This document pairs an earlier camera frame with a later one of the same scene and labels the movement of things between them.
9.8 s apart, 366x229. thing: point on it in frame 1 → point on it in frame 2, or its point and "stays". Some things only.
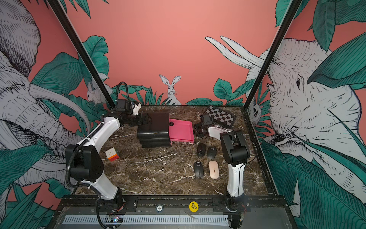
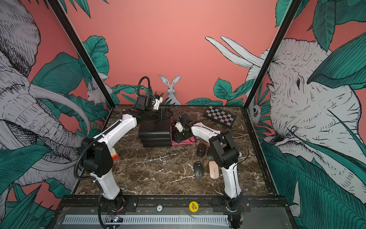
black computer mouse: x=198 y=169 stays
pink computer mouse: x=214 y=169 stays
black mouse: x=211 y=152 stays
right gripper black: x=196 y=127 → x=178 y=137
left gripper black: x=142 y=121 → x=161 y=114
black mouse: x=201 y=150 stays
